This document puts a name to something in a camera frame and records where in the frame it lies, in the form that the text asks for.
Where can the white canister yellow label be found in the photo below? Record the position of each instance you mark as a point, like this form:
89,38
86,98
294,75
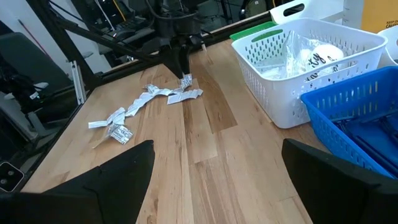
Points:
373,15

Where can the black table-level camera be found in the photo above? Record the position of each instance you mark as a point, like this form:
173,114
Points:
11,176

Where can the white translucent plastic bag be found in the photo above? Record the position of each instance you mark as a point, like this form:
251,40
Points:
273,73

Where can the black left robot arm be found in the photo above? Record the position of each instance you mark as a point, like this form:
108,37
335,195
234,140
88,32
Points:
177,18

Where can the blue plastic basket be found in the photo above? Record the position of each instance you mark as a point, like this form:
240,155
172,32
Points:
329,130

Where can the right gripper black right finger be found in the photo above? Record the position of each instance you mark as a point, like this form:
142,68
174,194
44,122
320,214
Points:
335,186

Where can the silver aluminium bracket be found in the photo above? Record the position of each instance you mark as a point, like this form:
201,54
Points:
77,82

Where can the small printed packet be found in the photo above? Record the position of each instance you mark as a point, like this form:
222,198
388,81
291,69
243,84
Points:
186,82

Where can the large clear bag white contents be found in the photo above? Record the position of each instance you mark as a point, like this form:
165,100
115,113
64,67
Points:
323,56

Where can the dark blue slim case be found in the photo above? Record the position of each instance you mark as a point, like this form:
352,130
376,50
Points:
376,143

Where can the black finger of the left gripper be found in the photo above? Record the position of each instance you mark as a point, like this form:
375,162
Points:
175,60
186,60

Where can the white solid plastic bin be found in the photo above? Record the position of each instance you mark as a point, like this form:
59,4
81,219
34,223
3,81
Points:
390,46
311,9

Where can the white paper packet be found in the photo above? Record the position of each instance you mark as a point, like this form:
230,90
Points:
158,91
185,96
140,104
109,119

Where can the dark grey chair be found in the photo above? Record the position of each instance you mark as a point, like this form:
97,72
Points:
31,62

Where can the printed bandage packet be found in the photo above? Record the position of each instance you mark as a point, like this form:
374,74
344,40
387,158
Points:
121,134

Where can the white perforated plastic basket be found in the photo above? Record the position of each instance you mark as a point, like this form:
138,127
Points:
280,99

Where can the green plastic basket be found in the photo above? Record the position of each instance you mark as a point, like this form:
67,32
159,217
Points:
252,31

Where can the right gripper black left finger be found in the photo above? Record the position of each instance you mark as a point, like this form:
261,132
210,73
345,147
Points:
118,183

